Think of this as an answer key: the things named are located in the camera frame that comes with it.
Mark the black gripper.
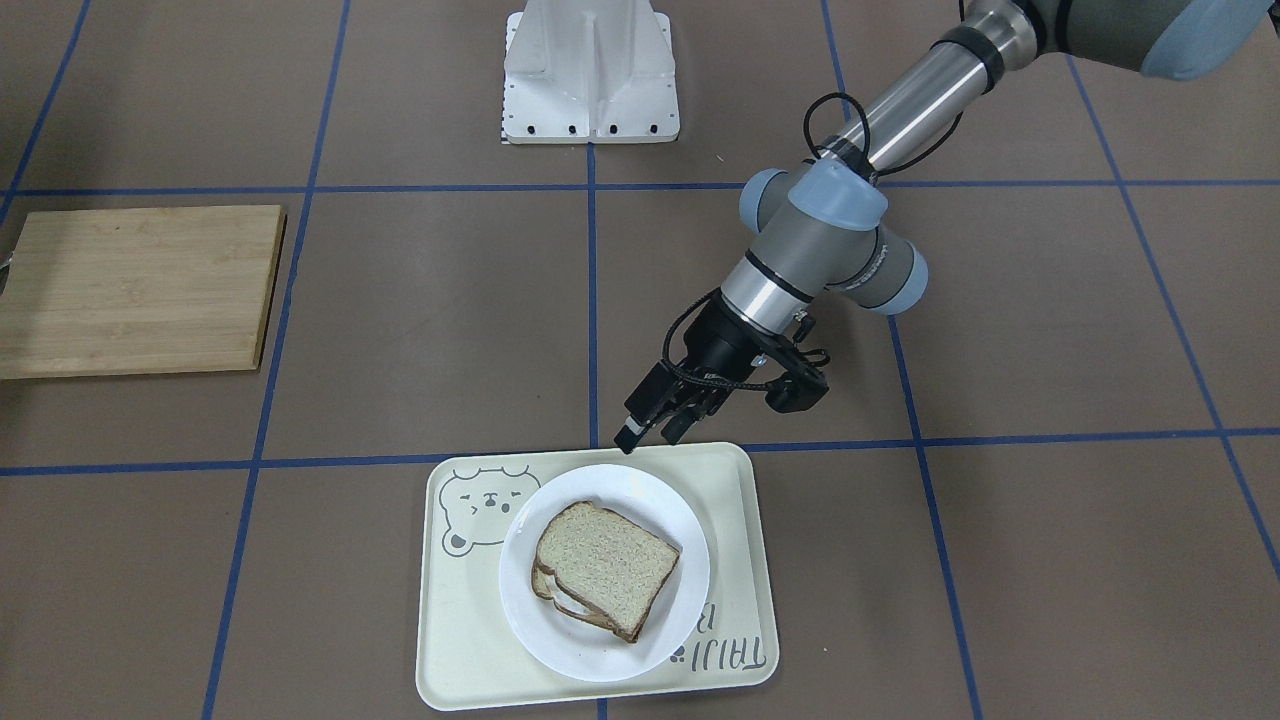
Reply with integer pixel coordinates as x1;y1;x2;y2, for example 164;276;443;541
614;299;771;454

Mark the bread slice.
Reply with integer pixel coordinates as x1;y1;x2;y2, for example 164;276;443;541
532;501;681;638
530;562;637;644

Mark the white round plate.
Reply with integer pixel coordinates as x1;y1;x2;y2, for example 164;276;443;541
498;464;710;683

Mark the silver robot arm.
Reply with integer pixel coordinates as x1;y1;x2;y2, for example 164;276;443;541
614;1;1277;454

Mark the cream bear serving tray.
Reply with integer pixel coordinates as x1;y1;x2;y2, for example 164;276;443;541
415;442;780;711

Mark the wooden cutting board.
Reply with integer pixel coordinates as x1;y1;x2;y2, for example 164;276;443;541
1;205;287;380

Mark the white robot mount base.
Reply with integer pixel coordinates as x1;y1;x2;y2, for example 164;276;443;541
500;1;681;145

